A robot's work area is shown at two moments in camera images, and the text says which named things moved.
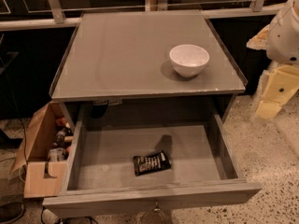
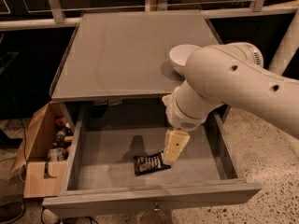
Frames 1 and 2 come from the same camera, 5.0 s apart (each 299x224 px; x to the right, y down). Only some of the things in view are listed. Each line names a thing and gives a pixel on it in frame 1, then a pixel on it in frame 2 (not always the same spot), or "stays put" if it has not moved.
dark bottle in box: x=60 y=141 stays put
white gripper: x=284 y=39 -> x=177 y=117
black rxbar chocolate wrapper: x=151 y=162 stays put
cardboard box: x=45 y=151 stays put
